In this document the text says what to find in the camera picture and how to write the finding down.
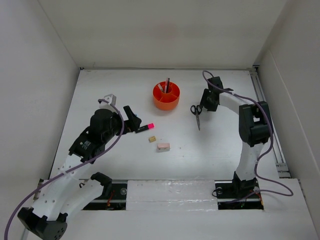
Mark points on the black handled scissors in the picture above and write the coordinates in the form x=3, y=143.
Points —
x=196, y=110

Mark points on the orange round divided container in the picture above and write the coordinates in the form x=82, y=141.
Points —
x=166, y=101

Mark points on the small tan eraser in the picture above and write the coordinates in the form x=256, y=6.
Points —
x=152, y=139

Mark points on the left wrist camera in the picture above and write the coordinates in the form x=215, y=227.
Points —
x=107, y=102

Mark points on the aluminium rail right side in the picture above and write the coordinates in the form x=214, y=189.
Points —
x=280, y=162

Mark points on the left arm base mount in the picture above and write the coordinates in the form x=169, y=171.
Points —
x=113, y=196

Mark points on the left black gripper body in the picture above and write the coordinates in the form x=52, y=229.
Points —
x=128, y=127

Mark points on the green clear pen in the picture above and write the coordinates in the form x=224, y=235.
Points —
x=163, y=87

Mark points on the pink capped black highlighter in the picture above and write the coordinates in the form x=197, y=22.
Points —
x=145, y=128

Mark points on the black gel pen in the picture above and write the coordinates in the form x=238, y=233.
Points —
x=168, y=83

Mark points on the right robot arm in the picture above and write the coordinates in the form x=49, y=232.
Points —
x=253, y=131

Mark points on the red clear pen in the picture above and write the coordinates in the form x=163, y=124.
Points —
x=165, y=90

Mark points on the pink white eraser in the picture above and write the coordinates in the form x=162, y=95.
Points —
x=163, y=147

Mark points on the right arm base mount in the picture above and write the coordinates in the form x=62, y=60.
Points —
x=231, y=197

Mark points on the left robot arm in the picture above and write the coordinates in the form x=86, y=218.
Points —
x=65, y=195

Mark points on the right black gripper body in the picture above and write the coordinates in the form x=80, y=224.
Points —
x=213, y=106

